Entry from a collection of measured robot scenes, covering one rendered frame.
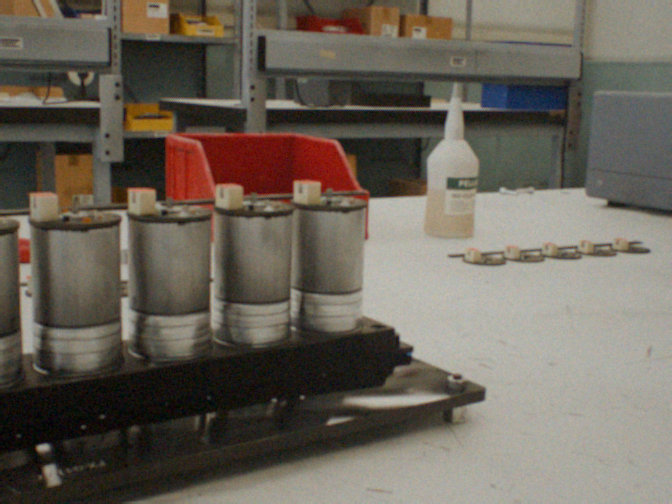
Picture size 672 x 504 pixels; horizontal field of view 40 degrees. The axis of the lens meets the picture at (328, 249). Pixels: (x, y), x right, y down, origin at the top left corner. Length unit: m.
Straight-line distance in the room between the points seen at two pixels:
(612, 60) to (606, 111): 5.63
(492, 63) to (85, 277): 3.03
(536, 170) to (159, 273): 6.12
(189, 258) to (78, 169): 4.09
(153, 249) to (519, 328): 0.19
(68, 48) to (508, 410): 2.31
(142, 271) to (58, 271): 0.03
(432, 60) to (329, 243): 2.80
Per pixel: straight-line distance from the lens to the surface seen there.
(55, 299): 0.26
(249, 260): 0.28
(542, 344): 0.38
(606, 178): 0.80
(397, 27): 5.09
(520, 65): 3.33
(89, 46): 2.57
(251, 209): 0.28
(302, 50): 2.82
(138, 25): 4.43
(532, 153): 6.31
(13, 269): 0.25
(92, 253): 0.25
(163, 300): 0.26
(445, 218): 0.60
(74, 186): 4.35
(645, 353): 0.38
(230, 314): 0.28
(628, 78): 6.32
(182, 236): 0.26
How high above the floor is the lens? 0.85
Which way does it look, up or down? 11 degrees down
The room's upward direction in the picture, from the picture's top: 2 degrees clockwise
